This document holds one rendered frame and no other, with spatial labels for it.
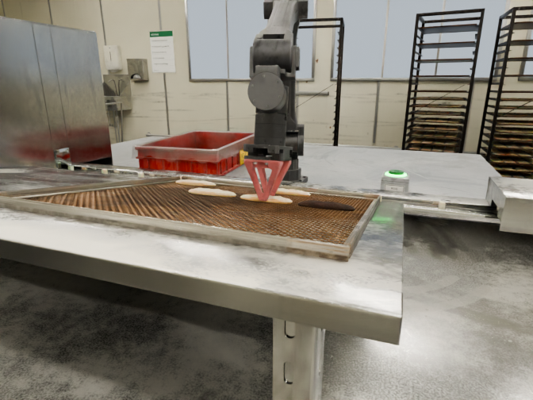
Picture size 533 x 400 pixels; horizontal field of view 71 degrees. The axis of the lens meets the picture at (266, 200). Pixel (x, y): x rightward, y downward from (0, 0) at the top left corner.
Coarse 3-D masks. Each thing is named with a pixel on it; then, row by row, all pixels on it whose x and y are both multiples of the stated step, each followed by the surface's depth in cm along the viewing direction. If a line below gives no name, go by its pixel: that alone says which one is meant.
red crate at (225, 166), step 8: (144, 160) 132; (152, 160) 131; (160, 160) 130; (176, 160) 127; (184, 160) 127; (192, 160) 126; (224, 160) 131; (232, 160) 137; (152, 168) 132; (160, 168) 131; (168, 168) 130; (176, 168) 128; (184, 168) 128; (192, 168) 127; (200, 168) 127; (208, 168) 126; (216, 168) 125; (224, 168) 131; (232, 168) 137
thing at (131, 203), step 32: (0, 192) 53; (32, 192) 58; (64, 192) 63; (96, 192) 67; (128, 192) 70; (160, 192) 72; (320, 192) 85; (352, 192) 83; (128, 224) 43; (160, 224) 41; (192, 224) 40; (224, 224) 47; (256, 224) 49; (288, 224) 50; (320, 224) 51; (352, 224) 52; (320, 256) 35
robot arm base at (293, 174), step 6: (294, 162) 118; (294, 168) 119; (300, 168) 121; (288, 174) 118; (294, 174) 118; (300, 174) 122; (282, 180) 119; (288, 180) 118; (294, 180) 119; (300, 180) 120; (306, 180) 122
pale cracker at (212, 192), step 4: (196, 188) 74; (200, 188) 73; (204, 188) 75; (208, 188) 74; (192, 192) 73; (196, 192) 73; (200, 192) 72; (204, 192) 72; (208, 192) 72; (212, 192) 72; (216, 192) 71; (220, 192) 71; (224, 192) 72; (228, 192) 72; (232, 192) 73; (220, 196) 71; (224, 196) 71; (228, 196) 71; (232, 196) 71
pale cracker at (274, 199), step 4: (240, 196) 70; (244, 196) 69; (248, 196) 69; (252, 196) 68; (256, 196) 68; (272, 196) 68; (276, 196) 68; (280, 196) 69; (252, 200) 68; (256, 200) 68; (268, 200) 67; (272, 200) 67; (276, 200) 67; (280, 200) 67; (284, 200) 67; (288, 200) 67
